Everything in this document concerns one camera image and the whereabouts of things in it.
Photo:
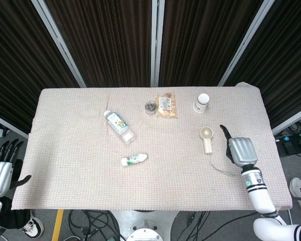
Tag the grey partition frame rail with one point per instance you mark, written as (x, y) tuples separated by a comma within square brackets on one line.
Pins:
[(7, 124), (291, 120)]

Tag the clear jar of pins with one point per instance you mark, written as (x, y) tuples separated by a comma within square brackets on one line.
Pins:
[(150, 108)]

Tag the dark ribbed partition panel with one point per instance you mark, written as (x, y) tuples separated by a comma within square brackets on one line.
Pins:
[(198, 42), (110, 42), (20, 62), (286, 62)]

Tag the white paper cup blue print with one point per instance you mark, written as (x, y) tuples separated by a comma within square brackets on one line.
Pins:
[(200, 104)]

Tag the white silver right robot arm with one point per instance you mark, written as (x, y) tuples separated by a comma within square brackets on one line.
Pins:
[(262, 198)]

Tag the clear bag of snacks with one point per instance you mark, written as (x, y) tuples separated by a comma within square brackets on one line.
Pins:
[(166, 105)]

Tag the black trouser leg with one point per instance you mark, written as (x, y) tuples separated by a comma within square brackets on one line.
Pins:
[(12, 213)]

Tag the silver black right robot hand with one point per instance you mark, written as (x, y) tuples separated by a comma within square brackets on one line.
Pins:
[(243, 150)]

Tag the white black sneaker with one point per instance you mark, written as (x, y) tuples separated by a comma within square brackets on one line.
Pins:
[(33, 226)]

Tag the white handheld fan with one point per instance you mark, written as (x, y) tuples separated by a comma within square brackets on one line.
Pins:
[(207, 145)]

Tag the clear plastic water bottle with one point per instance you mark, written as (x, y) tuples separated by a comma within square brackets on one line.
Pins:
[(119, 126)]

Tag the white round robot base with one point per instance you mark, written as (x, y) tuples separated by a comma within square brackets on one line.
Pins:
[(143, 223)]

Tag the grey partition frame post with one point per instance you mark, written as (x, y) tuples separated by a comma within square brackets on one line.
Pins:
[(60, 42), (156, 42), (242, 42)]

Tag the white grey sneaker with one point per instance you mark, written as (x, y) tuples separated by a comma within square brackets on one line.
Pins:
[(298, 190)]

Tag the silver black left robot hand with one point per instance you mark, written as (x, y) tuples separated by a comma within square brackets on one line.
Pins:
[(0, 175)]

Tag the white bottle green red label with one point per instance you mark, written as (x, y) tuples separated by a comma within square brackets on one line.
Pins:
[(133, 160)]

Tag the beige waffle-weave tablecloth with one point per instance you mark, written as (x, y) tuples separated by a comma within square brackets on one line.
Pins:
[(90, 180)]

